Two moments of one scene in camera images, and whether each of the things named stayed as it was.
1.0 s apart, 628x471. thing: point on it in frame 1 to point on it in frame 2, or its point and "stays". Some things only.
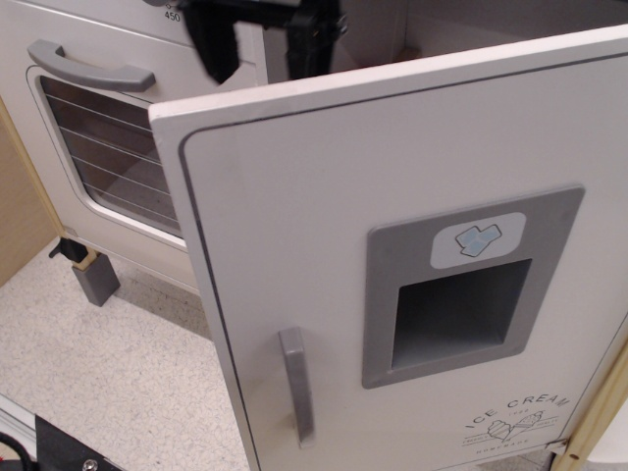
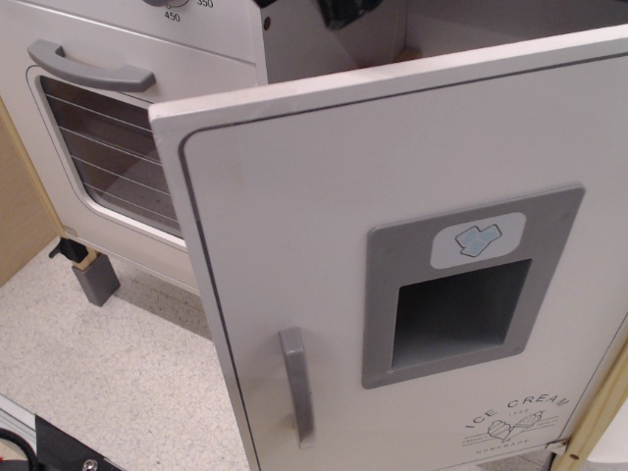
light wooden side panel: (28, 220) stays
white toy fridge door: (421, 267) stays
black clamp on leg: (71, 249) stays
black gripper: (313, 30) to (336, 13)
